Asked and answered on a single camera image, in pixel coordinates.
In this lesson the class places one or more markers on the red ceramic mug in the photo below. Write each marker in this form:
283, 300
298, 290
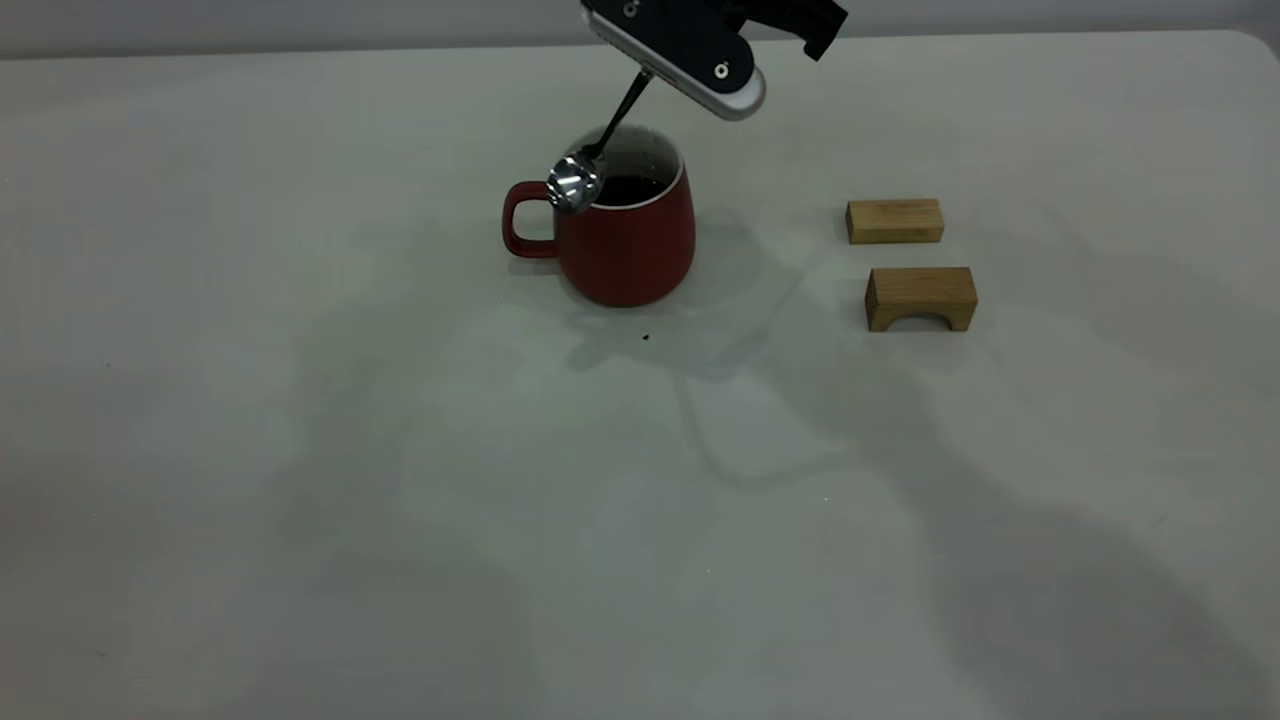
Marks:
630, 255

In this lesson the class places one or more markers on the flat rectangular wooden block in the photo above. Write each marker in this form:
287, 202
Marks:
895, 222

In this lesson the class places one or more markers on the arched wooden block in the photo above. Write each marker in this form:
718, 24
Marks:
920, 290

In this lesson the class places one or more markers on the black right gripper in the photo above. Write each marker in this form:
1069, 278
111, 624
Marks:
800, 20

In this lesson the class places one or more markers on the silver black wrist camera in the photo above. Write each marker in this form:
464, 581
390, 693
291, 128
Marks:
690, 50

